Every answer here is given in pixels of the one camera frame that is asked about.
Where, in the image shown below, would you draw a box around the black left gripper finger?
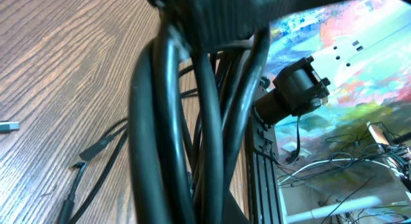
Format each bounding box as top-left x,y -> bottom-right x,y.
147,0 -> 347,52

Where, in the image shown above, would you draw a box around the black cable bundle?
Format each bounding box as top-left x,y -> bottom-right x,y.
0,12 -> 272,224

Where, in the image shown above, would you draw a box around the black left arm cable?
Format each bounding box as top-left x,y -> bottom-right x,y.
275,114 -> 302,166

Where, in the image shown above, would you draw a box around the loose floor wires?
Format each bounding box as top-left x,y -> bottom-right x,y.
277,121 -> 411,224

